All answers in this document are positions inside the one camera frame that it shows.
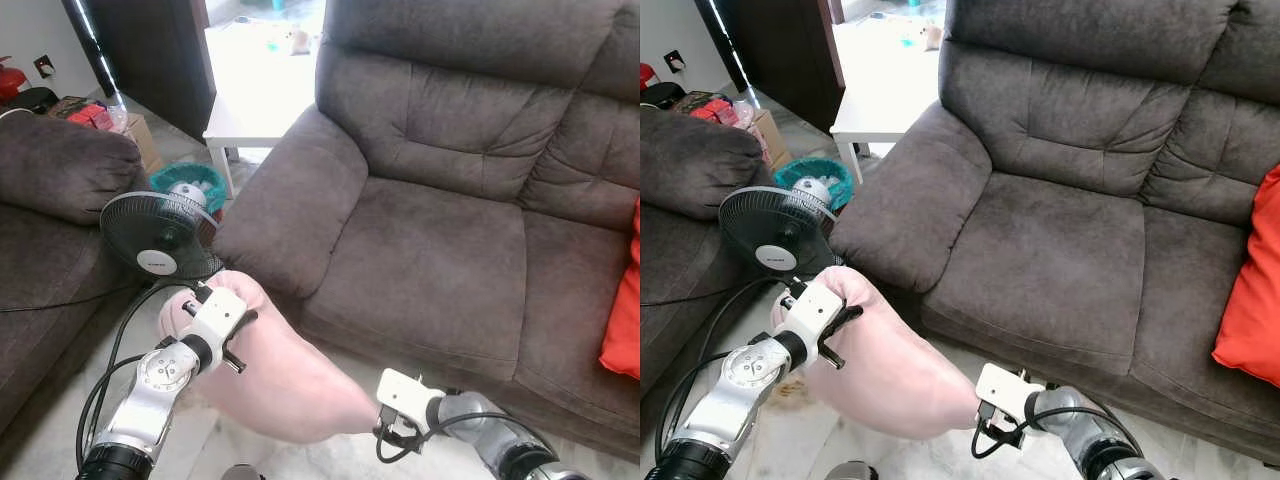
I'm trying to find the pink cat-face pillow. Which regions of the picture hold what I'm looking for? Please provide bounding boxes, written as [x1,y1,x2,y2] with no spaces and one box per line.
[157,270,387,445]
[769,266,987,442]

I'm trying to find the brown two-seat fabric sofa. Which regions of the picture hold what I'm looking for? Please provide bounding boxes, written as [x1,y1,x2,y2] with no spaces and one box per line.
[213,0,641,463]
[829,0,1280,468]

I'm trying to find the red pillow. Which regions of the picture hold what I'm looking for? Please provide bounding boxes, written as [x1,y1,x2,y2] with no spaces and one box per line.
[599,197,641,382]
[1212,164,1280,390]

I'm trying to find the black electric fan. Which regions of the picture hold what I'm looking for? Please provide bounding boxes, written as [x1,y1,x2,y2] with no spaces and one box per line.
[99,181,224,284]
[717,176,843,275]

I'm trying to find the teal plastic basket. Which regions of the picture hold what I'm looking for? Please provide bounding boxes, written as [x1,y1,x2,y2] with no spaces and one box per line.
[150,162,230,217]
[773,156,855,212]

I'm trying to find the cardboard box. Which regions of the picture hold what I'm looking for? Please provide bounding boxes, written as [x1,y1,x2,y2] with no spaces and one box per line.
[50,95,164,177]
[690,90,797,172]

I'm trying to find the white side table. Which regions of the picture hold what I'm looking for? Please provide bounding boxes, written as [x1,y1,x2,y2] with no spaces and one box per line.
[830,92,947,188]
[203,92,322,198]

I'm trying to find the red packages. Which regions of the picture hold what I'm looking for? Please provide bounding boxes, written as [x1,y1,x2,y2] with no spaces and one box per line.
[66,102,115,132]
[690,98,739,127]

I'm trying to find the dark wooden door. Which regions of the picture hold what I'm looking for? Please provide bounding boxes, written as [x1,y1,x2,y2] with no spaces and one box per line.
[695,0,847,137]
[62,0,217,144]

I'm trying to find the black bag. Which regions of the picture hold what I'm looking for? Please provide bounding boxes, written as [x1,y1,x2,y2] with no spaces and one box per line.
[640,81,687,110]
[0,87,60,117]

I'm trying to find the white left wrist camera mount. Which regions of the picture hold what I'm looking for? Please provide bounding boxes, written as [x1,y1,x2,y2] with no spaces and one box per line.
[782,282,847,343]
[180,287,249,348]

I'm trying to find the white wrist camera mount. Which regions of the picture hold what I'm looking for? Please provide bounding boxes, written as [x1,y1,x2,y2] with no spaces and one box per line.
[180,287,249,348]
[782,282,847,343]
[975,362,1047,428]
[377,368,447,433]

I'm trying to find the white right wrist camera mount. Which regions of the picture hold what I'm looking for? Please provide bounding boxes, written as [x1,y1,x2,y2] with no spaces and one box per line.
[975,362,1047,428]
[377,368,447,433]

